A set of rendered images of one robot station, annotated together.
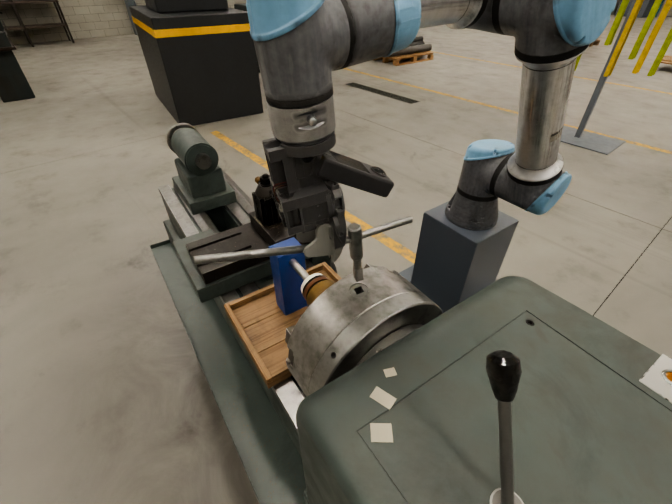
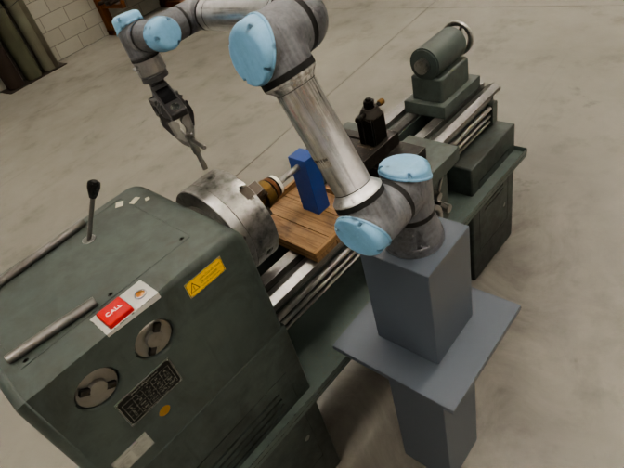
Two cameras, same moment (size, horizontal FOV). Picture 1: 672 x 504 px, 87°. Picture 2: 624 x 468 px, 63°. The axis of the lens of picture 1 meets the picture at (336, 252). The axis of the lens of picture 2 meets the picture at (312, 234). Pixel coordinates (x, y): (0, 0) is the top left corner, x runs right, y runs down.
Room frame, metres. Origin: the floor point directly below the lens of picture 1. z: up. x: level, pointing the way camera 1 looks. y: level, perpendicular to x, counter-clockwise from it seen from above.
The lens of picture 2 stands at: (0.61, -1.33, 1.97)
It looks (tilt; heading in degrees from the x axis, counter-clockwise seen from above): 39 degrees down; 87
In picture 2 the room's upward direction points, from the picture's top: 17 degrees counter-clockwise
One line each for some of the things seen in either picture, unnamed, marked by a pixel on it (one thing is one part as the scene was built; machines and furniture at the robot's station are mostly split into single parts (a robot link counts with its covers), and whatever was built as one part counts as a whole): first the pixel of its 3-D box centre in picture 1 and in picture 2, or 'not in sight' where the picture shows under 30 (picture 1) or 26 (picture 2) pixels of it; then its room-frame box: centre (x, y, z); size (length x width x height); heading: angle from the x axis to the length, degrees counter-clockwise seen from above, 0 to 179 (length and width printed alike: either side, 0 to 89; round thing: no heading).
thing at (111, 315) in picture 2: not in sight; (115, 313); (0.21, -0.50, 1.26); 0.06 x 0.06 x 0.02; 34
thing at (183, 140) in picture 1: (197, 165); (440, 68); (1.45, 0.61, 1.01); 0.30 x 0.20 x 0.29; 34
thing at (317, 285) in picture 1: (325, 298); (264, 194); (0.58, 0.03, 1.08); 0.09 x 0.09 x 0.09; 34
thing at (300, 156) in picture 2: (289, 277); (309, 181); (0.74, 0.13, 1.00); 0.08 x 0.06 x 0.23; 124
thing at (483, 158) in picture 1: (487, 166); (405, 186); (0.90, -0.42, 1.27); 0.13 x 0.12 x 0.14; 36
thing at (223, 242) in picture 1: (256, 241); (363, 152); (0.98, 0.28, 0.95); 0.43 x 0.18 x 0.04; 124
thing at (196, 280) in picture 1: (258, 243); (377, 158); (1.03, 0.29, 0.89); 0.53 x 0.30 x 0.06; 124
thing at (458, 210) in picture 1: (474, 202); (411, 223); (0.91, -0.41, 1.15); 0.15 x 0.15 x 0.10
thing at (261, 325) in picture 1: (300, 315); (306, 215); (0.70, 0.10, 0.88); 0.36 x 0.30 x 0.04; 124
